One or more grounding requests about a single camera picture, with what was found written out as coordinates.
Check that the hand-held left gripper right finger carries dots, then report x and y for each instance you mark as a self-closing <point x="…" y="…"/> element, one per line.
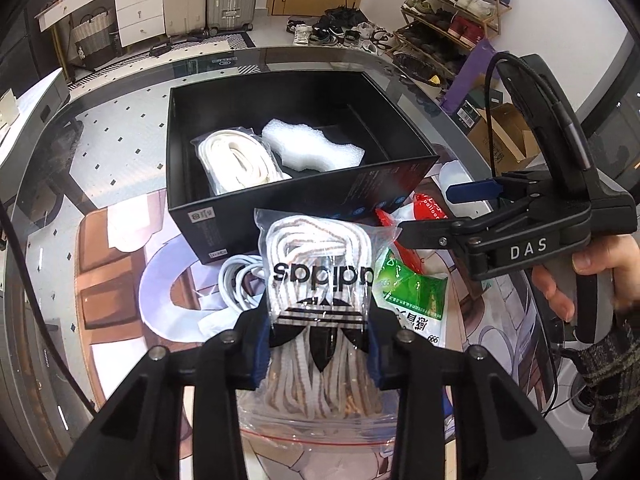
<point x="376" y="360"/>

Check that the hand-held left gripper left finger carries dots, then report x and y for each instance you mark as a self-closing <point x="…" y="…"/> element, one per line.
<point x="262" y="355"/>

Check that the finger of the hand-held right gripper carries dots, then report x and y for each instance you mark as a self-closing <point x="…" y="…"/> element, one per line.
<point x="430" y="234"/>
<point x="472" y="191"/>

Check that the red and white packet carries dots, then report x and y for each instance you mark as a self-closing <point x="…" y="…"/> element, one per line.
<point x="426" y="210"/>

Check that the green and white packet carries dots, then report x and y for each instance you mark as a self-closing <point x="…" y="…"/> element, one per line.
<point x="410" y="285"/>

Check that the bagged white shoelaces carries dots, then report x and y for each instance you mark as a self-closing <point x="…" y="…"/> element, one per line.
<point x="320" y="240"/>

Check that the black cardboard box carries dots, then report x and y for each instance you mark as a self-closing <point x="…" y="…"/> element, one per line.
<point x="300" y="92"/>

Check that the person's right forearm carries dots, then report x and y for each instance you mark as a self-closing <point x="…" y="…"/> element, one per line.
<point x="610" y="375"/>

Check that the person's right hand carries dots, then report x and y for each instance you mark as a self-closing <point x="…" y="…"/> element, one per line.
<point x="552" y="292"/>

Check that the open cardboard box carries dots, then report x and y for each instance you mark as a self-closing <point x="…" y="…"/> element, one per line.
<point x="505" y="135"/>

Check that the small black labelled box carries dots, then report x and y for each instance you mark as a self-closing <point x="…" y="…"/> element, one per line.
<point x="467" y="115"/>

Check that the purple yoga mat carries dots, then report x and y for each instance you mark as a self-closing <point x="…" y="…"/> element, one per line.
<point x="470" y="75"/>

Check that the black basin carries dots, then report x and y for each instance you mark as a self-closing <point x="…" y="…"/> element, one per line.
<point x="417" y="67"/>

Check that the white washing machine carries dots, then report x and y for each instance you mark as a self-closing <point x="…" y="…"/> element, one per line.
<point x="575" y="385"/>

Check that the white foam piece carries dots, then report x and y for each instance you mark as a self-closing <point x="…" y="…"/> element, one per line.
<point x="310" y="145"/>

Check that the rows of shelved shoes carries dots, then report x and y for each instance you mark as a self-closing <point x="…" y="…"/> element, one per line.
<point x="465" y="27"/>

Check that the printed desk mat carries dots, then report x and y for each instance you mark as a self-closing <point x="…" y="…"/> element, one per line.
<point x="115" y="260"/>

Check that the wooden shoe rack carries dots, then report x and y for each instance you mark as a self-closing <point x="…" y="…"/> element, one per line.
<point x="492" y="7"/>

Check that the pile of scattered shoes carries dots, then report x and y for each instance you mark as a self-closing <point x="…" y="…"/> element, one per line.
<point x="330" y="32"/>

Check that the grey cabinet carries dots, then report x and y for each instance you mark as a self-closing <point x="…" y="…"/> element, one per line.
<point x="20" y="385"/>

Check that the white side cabinet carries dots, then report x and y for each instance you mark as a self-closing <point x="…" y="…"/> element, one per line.
<point x="35" y="105"/>

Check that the striped laundry basket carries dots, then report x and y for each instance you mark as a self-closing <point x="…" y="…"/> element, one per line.
<point x="95" y="35"/>

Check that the white drawer dresser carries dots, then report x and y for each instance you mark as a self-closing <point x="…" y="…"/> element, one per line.
<point x="140" y="10"/>

